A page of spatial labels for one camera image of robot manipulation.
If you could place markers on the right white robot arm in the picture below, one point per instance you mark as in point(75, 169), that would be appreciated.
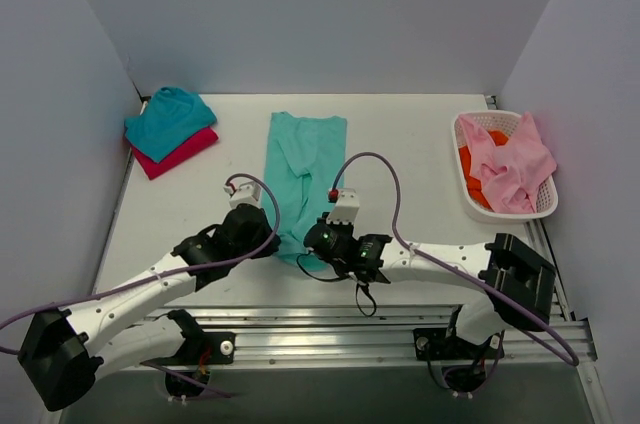
point(515, 283)

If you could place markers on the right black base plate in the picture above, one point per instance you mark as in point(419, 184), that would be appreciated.
point(435, 344)

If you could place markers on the pink t-shirt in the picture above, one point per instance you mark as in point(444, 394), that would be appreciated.
point(510, 169)

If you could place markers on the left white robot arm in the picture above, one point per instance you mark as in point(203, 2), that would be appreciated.
point(67, 349)

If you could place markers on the folded teal t-shirt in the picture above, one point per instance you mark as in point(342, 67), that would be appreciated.
point(170, 118)

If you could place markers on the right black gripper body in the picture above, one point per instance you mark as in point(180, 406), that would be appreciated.
point(314, 236)

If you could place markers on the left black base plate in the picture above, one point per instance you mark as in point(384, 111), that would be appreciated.
point(208, 348)

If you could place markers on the orange t-shirt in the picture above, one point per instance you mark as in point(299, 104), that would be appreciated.
point(473, 185)

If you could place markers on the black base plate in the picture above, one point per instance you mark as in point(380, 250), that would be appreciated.
point(208, 348)
point(435, 344)

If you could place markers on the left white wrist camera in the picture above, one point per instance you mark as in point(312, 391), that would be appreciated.
point(243, 194)

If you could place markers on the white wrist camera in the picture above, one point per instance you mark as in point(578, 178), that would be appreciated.
point(243, 194)
point(346, 206)

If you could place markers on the mint green t-shirt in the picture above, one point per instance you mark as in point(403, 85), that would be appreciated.
point(303, 157)

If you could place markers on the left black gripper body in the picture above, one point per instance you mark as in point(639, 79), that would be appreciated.
point(261, 228)

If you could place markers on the white plastic laundry basket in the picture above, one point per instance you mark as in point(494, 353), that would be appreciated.
point(542, 204)

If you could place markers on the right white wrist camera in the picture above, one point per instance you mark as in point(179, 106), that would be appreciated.
point(346, 206)

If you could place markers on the folded red t-shirt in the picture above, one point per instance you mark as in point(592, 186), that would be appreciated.
point(198, 142)

